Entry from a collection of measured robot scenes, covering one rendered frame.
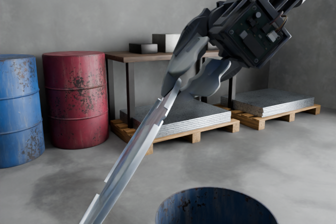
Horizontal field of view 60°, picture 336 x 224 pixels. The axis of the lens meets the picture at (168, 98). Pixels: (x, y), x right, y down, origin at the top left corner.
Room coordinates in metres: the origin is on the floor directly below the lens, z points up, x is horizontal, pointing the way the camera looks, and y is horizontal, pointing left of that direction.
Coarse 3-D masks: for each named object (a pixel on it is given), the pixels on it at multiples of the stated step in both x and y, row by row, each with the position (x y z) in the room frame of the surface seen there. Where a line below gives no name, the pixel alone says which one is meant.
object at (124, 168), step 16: (176, 80) 0.37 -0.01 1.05; (160, 112) 0.37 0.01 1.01; (144, 128) 0.38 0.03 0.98; (128, 144) 0.53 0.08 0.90; (144, 144) 0.27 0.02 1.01; (128, 160) 0.33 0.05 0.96; (112, 176) 0.36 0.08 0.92; (128, 176) 0.25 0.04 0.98; (112, 192) 0.25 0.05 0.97; (96, 208) 0.36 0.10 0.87
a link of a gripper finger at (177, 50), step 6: (204, 12) 0.38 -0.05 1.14; (210, 12) 0.39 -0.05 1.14; (198, 18) 0.38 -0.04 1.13; (204, 18) 0.38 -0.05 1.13; (192, 24) 0.38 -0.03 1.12; (198, 24) 0.38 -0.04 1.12; (204, 24) 0.38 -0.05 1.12; (186, 30) 0.38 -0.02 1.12; (192, 30) 0.38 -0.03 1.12; (198, 30) 0.38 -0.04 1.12; (204, 30) 0.38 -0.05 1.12; (180, 36) 0.38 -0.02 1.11; (186, 36) 0.38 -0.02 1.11; (192, 36) 0.37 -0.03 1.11; (180, 42) 0.38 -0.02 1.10; (186, 42) 0.37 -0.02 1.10; (174, 48) 0.38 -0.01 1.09; (180, 48) 0.37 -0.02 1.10; (174, 54) 0.37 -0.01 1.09
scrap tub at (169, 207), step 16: (176, 192) 1.04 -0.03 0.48; (192, 192) 1.07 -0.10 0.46; (208, 192) 1.08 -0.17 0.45; (224, 192) 1.07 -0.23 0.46; (240, 192) 1.04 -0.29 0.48; (160, 208) 0.95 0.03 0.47; (176, 208) 1.03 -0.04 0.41; (192, 208) 1.07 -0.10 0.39; (208, 208) 1.08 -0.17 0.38; (224, 208) 1.07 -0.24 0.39; (240, 208) 1.03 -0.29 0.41; (256, 208) 0.98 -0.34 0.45
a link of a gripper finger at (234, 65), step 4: (228, 56) 0.39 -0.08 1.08; (232, 60) 0.39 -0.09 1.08; (232, 64) 0.39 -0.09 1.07; (236, 64) 0.39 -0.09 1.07; (232, 68) 0.39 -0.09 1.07; (236, 68) 0.39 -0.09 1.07; (240, 68) 0.39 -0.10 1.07; (224, 72) 0.38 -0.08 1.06; (228, 72) 0.39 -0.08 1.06; (232, 72) 0.39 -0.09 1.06; (236, 72) 0.39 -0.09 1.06; (224, 76) 0.39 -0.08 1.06; (228, 76) 0.39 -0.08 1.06; (232, 76) 0.39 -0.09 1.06; (220, 80) 0.39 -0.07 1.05; (224, 80) 0.39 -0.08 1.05
